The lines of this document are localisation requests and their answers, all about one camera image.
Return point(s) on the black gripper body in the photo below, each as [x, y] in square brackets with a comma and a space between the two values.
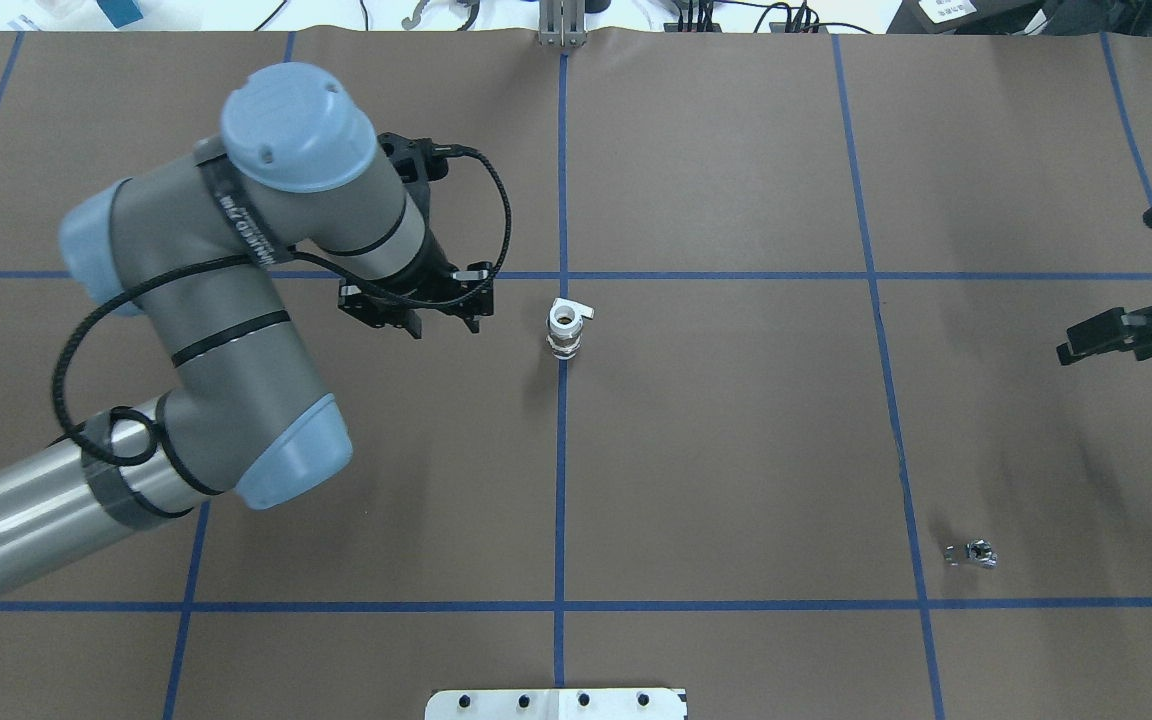
[430, 279]

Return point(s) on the white PPR valve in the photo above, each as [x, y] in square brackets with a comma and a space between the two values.
[565, 321]

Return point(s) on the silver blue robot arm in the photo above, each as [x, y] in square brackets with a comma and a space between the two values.
[297, 173]

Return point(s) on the metal pipe fitting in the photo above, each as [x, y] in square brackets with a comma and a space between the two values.
[978, 553]

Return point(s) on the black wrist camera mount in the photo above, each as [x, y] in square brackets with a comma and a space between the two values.
[418, 162]

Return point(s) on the aluminium frame post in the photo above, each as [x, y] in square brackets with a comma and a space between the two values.
[562, 24]

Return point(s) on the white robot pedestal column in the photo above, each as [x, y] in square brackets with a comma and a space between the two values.
[559, 703]

